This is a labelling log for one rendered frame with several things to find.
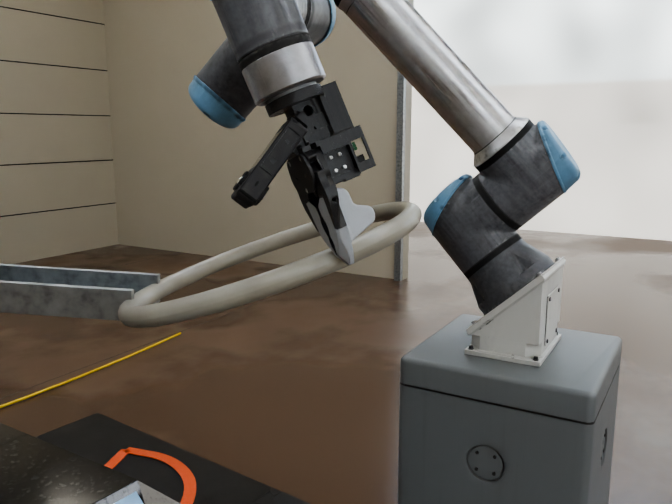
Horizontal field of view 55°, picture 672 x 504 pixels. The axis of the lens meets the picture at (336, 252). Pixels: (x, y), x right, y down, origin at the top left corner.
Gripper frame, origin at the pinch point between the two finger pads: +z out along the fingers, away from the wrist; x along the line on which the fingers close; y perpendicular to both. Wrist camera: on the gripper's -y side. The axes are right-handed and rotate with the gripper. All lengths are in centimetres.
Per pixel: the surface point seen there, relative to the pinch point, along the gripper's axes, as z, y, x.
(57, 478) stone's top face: 16, -43, 30
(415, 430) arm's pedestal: 49, 19, 51
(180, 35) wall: -193, 154, 602
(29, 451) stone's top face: 13, -46, 41
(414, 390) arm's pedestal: 40, 22, 50
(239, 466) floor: 86, -6, 184
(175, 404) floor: 68, -16, 254
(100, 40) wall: -235, 90, 686
